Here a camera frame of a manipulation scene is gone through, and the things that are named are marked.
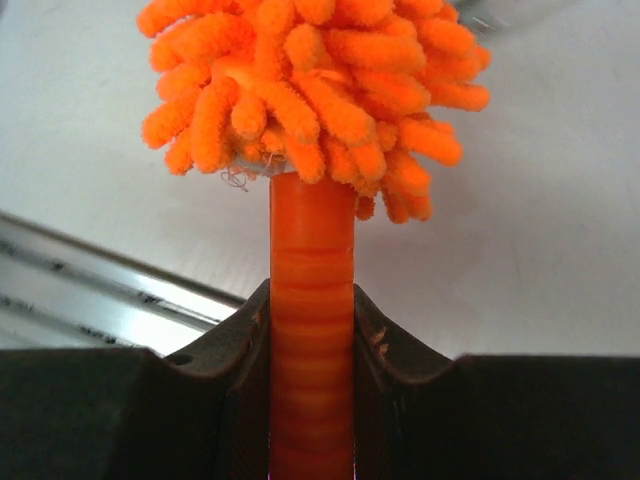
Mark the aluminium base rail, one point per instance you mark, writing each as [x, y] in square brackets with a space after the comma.
[59, 292]

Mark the orange microfiber duster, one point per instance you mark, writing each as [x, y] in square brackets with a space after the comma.
[329, 100]

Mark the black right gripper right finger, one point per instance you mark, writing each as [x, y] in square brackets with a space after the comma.
[422, 415]

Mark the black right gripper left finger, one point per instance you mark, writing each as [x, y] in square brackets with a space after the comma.
[201, 412]

